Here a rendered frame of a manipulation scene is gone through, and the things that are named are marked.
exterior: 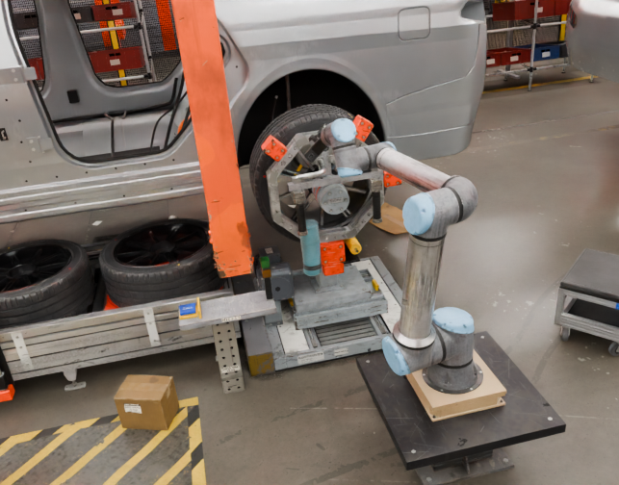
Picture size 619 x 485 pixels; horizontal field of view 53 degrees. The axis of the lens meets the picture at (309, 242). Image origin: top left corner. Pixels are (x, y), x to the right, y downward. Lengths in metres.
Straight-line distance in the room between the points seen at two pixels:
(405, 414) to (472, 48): 1.94
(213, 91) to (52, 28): 2.44
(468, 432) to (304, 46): 1.91
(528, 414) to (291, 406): 1.06
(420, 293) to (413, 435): 0.56
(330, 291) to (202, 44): 1.43
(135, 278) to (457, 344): 1.61
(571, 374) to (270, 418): 1.40
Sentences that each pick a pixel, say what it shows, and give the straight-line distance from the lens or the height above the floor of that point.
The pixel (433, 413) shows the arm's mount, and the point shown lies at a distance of 2.38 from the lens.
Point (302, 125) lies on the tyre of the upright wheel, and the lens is 2.83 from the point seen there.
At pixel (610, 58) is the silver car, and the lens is 4.91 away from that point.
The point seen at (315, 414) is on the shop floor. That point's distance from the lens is 2.86.
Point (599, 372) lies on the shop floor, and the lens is 3.20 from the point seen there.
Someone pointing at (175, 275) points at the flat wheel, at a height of 0.47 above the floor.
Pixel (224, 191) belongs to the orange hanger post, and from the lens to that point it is 2.71.
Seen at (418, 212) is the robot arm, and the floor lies 1.17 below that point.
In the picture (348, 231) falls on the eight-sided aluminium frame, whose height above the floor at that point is 0.62.
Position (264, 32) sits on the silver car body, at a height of 1.51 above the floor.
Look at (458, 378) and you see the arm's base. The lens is 2.38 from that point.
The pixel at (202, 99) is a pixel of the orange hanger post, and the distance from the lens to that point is 2.59.
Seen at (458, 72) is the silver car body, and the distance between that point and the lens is 3.43.
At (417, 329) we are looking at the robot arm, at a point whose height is 0.70.
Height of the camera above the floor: 1.94
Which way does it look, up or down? 27 degrees down
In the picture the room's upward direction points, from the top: 5 degrees counter-clockwise
